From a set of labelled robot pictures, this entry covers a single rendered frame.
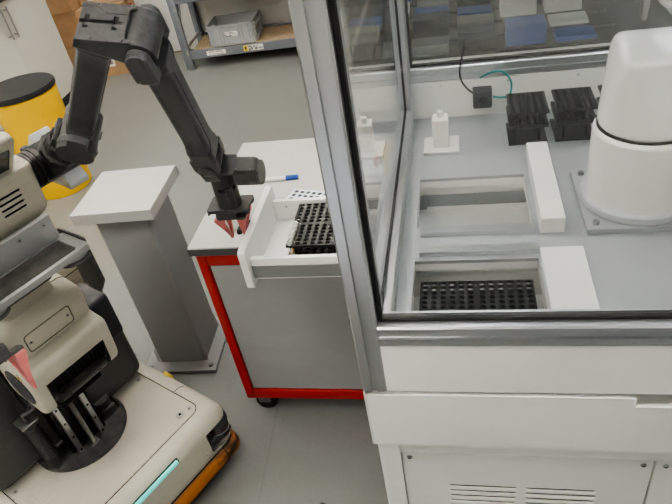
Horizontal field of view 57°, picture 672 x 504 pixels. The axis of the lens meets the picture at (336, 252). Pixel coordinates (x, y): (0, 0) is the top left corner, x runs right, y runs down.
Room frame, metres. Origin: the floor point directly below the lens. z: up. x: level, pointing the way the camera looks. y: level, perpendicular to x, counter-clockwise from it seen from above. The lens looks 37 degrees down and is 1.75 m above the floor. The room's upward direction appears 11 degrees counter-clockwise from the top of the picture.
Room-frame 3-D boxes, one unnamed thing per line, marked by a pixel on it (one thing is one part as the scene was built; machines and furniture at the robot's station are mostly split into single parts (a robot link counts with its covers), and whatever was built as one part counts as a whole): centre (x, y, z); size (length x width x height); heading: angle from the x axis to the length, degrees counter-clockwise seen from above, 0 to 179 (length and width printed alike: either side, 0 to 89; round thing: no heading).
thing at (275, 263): (1.24, -0.02, 0.86); 0.40 x 0.26 x 0.06; 75
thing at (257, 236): (1.29, 0.18, 0.87); 0.29 x 0.02 x 0.11; 165
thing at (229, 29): (5.31, 0.47, 0.22); 0.40 x 0.30 x 0.17; 78
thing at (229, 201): (1.27, 0.22, 1.01); 0.10 x 0.07 x 0.07; 76
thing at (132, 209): (1.88, 0.66, 0.38); 0.30 x 0.30 x 0.76; 78
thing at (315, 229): (1.24, -0.02, 0.87); 0.22 x 0.18 x 0.06; 75
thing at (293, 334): (1.68, 0.05, 0.38); 0.62 x 0.58 x 0.76; 165
